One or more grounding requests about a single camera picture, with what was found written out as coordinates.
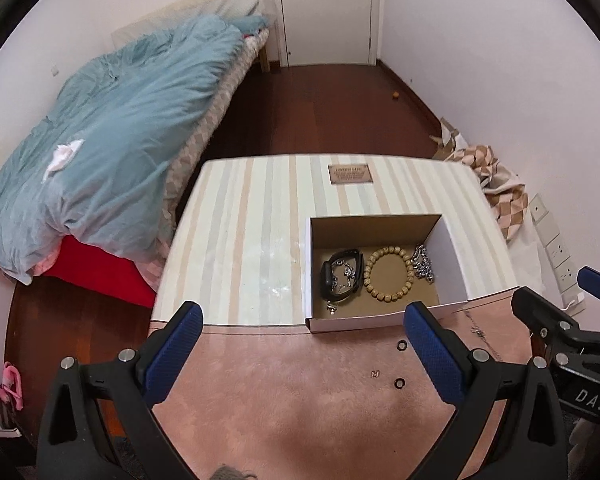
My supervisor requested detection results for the white power strip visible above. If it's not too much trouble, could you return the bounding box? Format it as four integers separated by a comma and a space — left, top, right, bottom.
528, 193, 582, 292

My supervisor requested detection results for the silver chain necklace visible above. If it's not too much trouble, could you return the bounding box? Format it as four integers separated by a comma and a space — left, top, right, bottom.
325, 259, 357, 316

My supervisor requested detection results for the red bed sheet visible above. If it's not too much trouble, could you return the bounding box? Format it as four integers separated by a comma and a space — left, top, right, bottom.
0, 235, 159, 309

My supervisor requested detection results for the cardboard box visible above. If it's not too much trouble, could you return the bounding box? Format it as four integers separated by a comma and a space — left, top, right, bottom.
304, 214, 468, 333

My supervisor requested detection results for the light blue duvet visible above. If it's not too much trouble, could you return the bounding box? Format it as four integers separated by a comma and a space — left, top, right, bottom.
0, 14, 247, 287

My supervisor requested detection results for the white door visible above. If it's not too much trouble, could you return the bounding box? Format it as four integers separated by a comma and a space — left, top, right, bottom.
269, 0, 383, 67

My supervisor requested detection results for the pale pillow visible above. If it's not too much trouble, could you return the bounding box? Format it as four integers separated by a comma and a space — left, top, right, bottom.
111, 0, 277, 48

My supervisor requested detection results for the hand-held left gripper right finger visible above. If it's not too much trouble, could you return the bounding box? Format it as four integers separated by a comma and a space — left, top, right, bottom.
402, 301, 566, 480

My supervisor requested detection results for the black smart band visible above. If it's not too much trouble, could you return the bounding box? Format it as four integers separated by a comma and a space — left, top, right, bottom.
320, 251, 365, 302

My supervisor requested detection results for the striped table cover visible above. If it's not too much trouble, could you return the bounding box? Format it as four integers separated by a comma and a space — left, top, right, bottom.
150, 154, 522, 328

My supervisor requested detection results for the brown label plate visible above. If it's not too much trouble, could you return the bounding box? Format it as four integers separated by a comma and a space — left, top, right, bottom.
328, 163, 374, 185

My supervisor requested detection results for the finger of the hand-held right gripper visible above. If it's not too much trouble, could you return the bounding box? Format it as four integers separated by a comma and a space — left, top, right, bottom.
511, 287, 588, 356
578, 266, 600, 311

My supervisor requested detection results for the wooden bead bracelet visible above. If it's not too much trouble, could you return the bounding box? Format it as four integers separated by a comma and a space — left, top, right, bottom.
363, 245, 416, 304

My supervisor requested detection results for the white crumpled cloth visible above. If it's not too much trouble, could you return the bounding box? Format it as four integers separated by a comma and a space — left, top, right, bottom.
41, 138, 86, 181

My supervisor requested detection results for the beige checkered cloth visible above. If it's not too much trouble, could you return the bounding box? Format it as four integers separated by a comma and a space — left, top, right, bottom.
444, 144, 529, 242

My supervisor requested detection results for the thin chain with charm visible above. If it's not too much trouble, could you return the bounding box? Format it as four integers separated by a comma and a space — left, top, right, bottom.
461, 309, 505, 362

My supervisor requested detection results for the silver chain bracelet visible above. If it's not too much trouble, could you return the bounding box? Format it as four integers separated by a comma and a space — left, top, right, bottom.
410, 243, 435, 286

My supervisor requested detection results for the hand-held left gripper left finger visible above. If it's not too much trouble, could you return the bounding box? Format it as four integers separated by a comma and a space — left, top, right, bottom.
36, 301, 204, 480

